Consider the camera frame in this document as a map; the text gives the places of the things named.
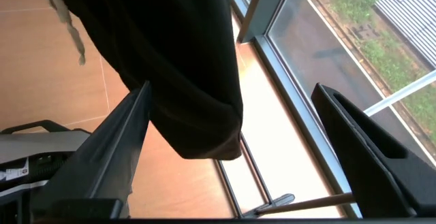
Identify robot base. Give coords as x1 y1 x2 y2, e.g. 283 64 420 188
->
0 119 92 219

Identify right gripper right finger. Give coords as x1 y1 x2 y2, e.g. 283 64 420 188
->
310 82 436 218

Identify black clothes rack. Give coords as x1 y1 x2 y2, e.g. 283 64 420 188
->
213 131 356 219

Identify black shorts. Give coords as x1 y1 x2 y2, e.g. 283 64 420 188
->
35 0 245 161

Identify window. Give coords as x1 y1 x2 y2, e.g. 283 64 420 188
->
228 0 436 218

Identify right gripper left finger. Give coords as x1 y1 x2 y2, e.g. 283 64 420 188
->
30 80 153 218

